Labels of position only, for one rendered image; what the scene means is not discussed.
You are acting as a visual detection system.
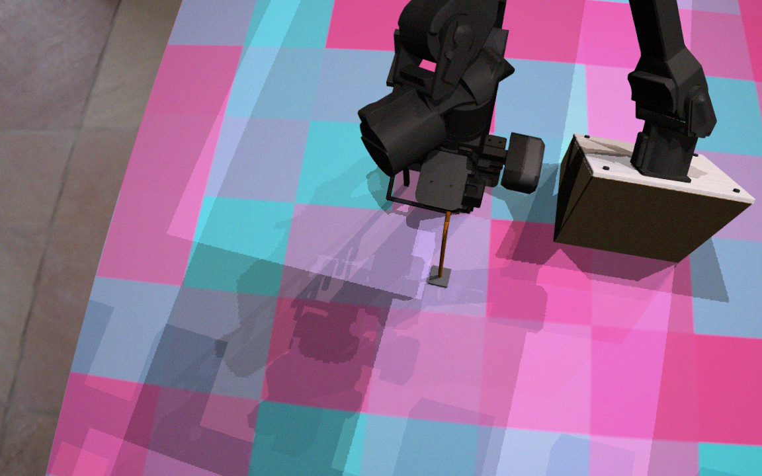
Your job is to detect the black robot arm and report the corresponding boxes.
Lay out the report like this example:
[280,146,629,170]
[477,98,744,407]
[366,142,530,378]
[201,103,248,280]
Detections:
[357,0,717,214]

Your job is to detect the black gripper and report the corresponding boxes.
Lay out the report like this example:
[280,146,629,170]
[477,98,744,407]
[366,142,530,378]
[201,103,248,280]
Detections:
[441,121,545,194]

